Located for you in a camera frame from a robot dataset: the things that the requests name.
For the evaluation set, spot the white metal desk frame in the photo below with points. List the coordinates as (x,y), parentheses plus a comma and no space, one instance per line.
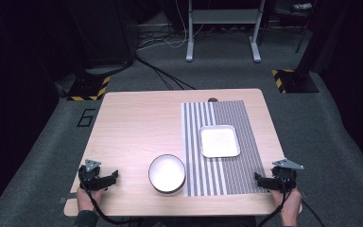
(223,15)

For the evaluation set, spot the grey tape strip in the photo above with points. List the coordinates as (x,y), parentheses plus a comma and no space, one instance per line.
(66,200)

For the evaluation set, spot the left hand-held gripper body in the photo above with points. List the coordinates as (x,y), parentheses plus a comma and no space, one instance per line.
(89,176)

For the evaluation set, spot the grey striped placemat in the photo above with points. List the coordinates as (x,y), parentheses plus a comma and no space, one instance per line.
(249,126)

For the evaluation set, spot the person's right hand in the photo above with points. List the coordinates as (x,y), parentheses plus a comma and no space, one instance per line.
(291,205)

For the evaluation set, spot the black stand post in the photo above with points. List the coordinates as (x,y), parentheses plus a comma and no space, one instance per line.
(312,38)

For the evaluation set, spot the black base with hazard tape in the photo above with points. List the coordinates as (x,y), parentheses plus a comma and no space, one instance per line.
(86,88)
(297,82)

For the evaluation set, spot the square white plate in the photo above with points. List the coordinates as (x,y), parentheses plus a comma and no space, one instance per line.
(220,141)

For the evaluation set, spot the person's left hand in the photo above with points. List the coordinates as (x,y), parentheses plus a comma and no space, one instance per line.
(85,200)

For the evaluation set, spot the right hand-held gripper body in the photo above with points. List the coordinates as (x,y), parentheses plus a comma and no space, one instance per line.
(285,179)

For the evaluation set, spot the dark table grommet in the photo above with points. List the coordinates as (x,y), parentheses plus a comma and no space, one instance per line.
(213,100)

